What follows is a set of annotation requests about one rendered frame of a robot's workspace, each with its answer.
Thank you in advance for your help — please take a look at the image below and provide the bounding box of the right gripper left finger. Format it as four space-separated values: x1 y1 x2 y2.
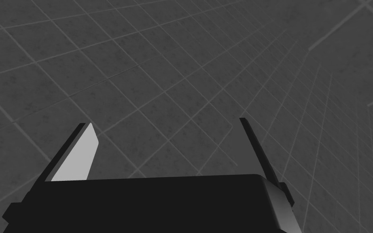
43 122 100 182

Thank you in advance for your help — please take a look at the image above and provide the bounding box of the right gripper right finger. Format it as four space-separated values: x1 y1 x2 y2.
239 117 282 188

